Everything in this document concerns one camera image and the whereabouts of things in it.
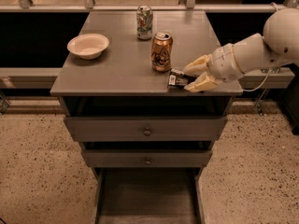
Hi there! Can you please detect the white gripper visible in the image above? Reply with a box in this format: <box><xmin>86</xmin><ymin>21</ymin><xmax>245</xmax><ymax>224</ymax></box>
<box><xmin>183</xmin><ymin>43</ymin><xmax>244</xmax><ymax>92</ymax></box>

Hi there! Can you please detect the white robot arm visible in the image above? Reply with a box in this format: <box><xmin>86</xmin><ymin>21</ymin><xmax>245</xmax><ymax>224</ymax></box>
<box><xmin>183</xmin><ymin>8</ymin><xmax>299</xmax><ymax>92</ymax></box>

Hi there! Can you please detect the round top drawer knob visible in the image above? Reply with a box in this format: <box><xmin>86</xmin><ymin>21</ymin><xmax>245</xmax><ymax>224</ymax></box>
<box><xmin>143</xmin><ymin>128</ymin><xmax>151</xmax><ymax>136</ymax></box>

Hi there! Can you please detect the round drawer knob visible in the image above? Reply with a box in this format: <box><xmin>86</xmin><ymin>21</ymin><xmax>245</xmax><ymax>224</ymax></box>
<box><xmin>143</xmin><ymin>128</ymin><xmax>151</xmax><ymax>136</ymax></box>
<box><xmin>145</xmin><ymin>158</ymin><xmax>152</xmax><ymax>165</ymax></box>

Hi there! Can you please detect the grey wooden drawer cabinet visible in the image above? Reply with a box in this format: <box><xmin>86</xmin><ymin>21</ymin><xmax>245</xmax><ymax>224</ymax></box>
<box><xmin>50</xmin><ymin>9</ymin><xmax>244</xmax><ymax>224</ymax></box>

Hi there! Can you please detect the round middle drawer knob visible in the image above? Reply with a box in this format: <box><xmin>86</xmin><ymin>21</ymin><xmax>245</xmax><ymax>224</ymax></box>
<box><xmin>145</xmin><ymin>158</ymin><xmax>152</xmax><ymax>165</ymax></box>

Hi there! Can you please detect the grey top drawer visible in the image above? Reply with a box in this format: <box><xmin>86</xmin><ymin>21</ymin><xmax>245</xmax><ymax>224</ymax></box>
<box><xmin>64</xmin><ymin>117</ymin><xmax>227</xmax><ymax>142</ymax></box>

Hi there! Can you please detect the grey middle drawer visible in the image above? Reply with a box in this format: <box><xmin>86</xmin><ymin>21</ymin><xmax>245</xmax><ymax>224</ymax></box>
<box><xmin>81</xmin><ymin>149</ymin><xmax>212</xmax><ymax>168</ymax></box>

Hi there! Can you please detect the grey open bottom drawer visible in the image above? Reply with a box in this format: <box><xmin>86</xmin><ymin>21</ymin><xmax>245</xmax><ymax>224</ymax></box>
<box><xmin>91</xmin><ymin>168</ymin><xmax>206</xmax><ymax>224</ymax></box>

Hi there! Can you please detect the orange soda can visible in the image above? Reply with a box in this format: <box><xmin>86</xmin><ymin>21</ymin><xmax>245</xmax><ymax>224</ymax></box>
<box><xmin>151</xmin><ymin>32</ymin><xmax>173</xmax><ymax>72</ymax></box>

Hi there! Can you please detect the metal stand leg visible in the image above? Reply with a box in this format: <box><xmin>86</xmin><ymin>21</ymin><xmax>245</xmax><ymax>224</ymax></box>
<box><xmin>254</xmin><ymin>67</ymin><xmax>280</xmax><ymax>116</ymax></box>

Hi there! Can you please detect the green white soda can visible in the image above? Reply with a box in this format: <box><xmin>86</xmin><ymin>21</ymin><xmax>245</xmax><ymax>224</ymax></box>
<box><xmin>136</xmin><ymin>6</ymin><xmax>153</xmax><ymax>40</ymax></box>

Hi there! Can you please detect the white bowl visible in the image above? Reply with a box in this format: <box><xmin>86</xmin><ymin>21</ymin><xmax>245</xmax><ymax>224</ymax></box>
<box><xmin>67</xmin><ymin>34</ymin><xmax>109</xmax><ymax>60</ymax></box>

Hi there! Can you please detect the white cable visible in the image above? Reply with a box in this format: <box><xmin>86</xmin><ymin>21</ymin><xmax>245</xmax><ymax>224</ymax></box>
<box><xmin>242</xmin><ymin>1</ymin><xmax>299</xmax><ymax>93</ymax></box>

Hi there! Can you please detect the metal railing frame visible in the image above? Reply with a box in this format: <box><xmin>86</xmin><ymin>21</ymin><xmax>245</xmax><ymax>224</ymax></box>
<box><xmin>0</xmin><ymin>0</ymin><xmax>299</xmax><ymax>91</ymax></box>

